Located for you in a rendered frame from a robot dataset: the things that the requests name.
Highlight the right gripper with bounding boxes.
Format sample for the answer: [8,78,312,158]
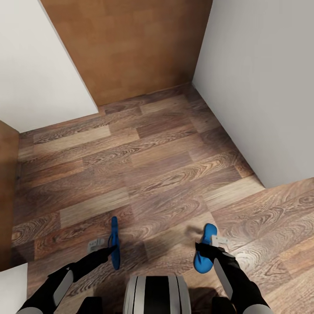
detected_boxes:
[195,242,226,262]

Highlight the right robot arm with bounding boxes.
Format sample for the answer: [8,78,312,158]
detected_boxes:
[195,234,274,314]

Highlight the robot trunk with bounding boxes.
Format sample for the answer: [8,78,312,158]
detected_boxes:
[123,276,192,314]

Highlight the sandal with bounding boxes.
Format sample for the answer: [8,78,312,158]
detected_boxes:
[195,223,217,273]
[108,216,120,270]

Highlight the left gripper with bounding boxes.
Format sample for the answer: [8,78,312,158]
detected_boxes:
[82,245,117,274]

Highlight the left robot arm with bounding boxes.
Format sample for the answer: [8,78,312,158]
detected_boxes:
[16,239,117,314]

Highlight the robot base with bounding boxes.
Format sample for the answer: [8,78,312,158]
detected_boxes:
[77,297,237,314]

